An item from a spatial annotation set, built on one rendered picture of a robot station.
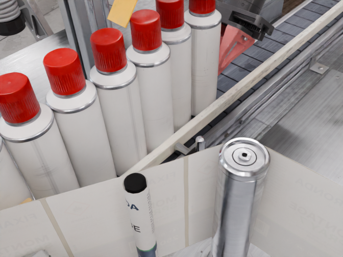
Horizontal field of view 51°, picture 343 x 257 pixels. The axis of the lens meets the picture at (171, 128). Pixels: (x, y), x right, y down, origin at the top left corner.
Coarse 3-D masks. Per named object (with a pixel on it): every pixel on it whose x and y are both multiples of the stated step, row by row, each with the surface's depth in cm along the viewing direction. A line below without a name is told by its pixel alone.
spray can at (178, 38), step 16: (160, 0) 41; (176, 0) 41; (160, 16) 42; (176, 16) 42; (176, 32) 43; (176, 48) 44; (176, 64) 45; (176, 80) 47; (176, 96) 49; (176, 112) 51; (176, 128) 53
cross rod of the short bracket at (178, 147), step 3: (177, 144) 49; (180, 144) 49; (174, 147) 49; (177, 147) 49; (180, 147) 48; (183, 147) 48; (186, 147) 48; (177, 150) 49; (180, 150) 48; (183, 150) 48; (186, 150) 48; (189, 150) 48; (183, 153) 48; (186, 153) 48
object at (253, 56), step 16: (320, 0) 83; (336, 0) 82; (304, 16) 78; (320, 16) 78; (288, 32) 74; (320, 32) 73; (256, 48) 70; (272, 48) 70; (304, 48) 70; (240, 64) 66; (256, 64) 66; (224, 80) 63; (240, 80) 63; (240, 96) 60; (224, 112) 58; (208, 128) 55
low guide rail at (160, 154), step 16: (336, 16) 74; (304, 32) 67; (288, 48) 63; (272, 64) 61; (256, 80) 59; (224, 96) 55; (208, 112) 52; (192, 128) 51; (160, 144) 48; (144, 160) 47; (160, 160) 48
